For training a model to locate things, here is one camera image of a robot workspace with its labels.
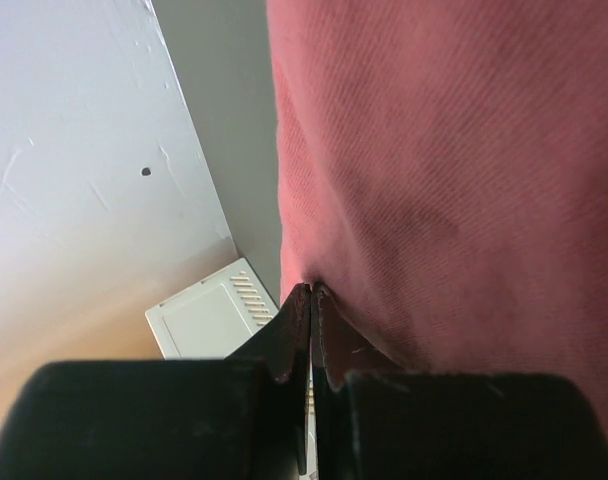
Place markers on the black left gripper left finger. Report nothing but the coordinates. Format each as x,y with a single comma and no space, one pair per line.
89,420

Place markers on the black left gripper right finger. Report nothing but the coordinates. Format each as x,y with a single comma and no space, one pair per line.
375,420

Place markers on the pink t shirt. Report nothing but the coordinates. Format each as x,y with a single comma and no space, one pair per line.
443,168

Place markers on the white perforated file organizer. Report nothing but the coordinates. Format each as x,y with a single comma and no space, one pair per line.
209,320

